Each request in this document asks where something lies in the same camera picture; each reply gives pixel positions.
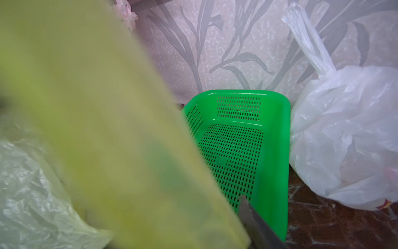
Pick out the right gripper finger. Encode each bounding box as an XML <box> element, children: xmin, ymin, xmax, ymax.
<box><xmin>238</xmin><ymin>195</ymin><xmax>289</xmax><ymax>249</ymax></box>

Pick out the green plastic basket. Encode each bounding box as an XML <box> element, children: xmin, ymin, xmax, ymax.
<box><xmin>182</xmin><ymin>90</ymin><xmax>291</xmax><ymax>240</ymax></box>

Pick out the white printed plastic bag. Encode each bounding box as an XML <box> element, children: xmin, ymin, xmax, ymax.
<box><xmin>283</xmin><ymin>3</ymin><xmax>398</xmax><ymax>211</ymax></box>

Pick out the light green plastic bag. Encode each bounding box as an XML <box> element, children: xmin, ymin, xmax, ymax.
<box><xmin>1</xmin><ymin>1</ymin><xmax>250</xmax><ymax>249</ymax></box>

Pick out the pink cherry blossom tree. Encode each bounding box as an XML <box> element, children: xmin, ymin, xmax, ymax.
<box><xmin>113</xmin><ymin>0</ymin><xmax>138</xmax><ymax>31</ymax></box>

